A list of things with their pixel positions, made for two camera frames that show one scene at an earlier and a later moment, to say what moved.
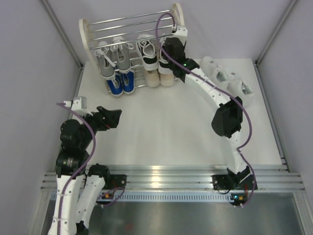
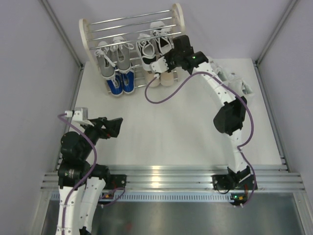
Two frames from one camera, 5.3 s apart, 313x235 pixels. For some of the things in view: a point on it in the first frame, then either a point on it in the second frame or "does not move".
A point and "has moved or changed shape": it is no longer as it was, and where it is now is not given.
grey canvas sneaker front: (121, 49) does not move
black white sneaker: (146, 46) does not move
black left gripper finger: (111, 117) -> (113, 126)
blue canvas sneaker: (128, 82) does not move
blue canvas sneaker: (115, 84) does not move
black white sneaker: (163, 67) has moved or changed shape
